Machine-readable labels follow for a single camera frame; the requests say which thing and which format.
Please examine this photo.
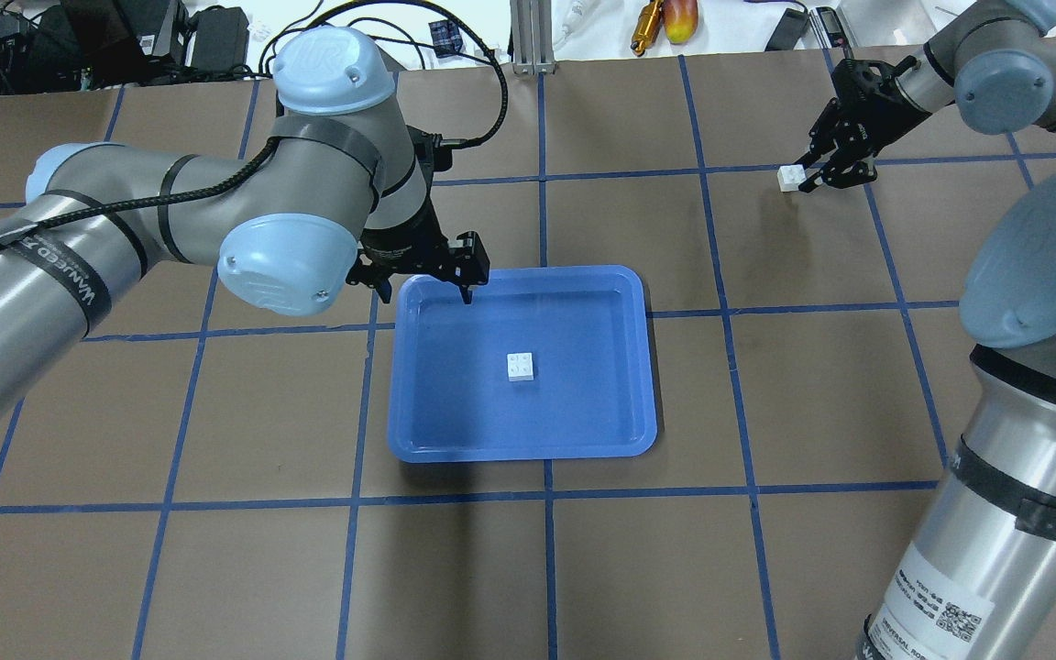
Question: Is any white block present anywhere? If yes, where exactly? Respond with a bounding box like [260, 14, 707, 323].
[776, 164, 808, 193]
[506, 352, 535, 381]

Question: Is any blue plastic tray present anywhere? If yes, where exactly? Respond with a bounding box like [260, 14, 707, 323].
[386, 266, 658, 464]

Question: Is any black power adapter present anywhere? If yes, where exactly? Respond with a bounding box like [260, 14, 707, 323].
[765, 8, 809, 51]

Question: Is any mango fruit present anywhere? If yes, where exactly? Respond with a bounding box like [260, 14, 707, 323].
[663, 0, 699, 45]

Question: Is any brown paper table mat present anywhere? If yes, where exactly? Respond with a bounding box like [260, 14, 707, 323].
[0, 50, 1056, 659]

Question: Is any aluminium frame post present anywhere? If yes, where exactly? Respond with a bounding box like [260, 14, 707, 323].
[510, 0, 557, 76]

